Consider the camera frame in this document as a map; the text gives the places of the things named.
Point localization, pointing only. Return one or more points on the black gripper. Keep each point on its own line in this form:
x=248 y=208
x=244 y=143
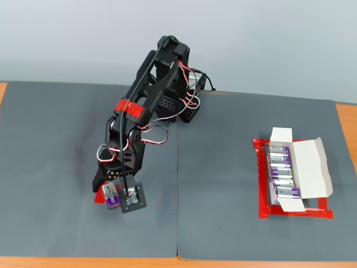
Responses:
x=111 y=173

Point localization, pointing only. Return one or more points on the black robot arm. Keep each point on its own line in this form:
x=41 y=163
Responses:
x=164 y=81

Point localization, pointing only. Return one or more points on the white cardboard box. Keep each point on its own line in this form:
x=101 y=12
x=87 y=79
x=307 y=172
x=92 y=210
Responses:
x=309 y=167

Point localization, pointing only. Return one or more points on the red tape patch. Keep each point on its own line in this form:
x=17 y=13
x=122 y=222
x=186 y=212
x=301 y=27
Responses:
x=99 y=198

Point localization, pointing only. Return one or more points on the grey foam mat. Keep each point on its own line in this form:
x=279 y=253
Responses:
x=223 y=181
x=55 y=167

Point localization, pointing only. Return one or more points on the black table clamp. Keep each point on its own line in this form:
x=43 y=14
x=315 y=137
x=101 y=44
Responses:
x=168 y=106

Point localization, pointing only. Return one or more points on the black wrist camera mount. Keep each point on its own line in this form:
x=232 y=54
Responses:
x=138 y=205

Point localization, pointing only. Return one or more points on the red tape frame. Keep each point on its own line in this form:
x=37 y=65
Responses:
x=263 y=201

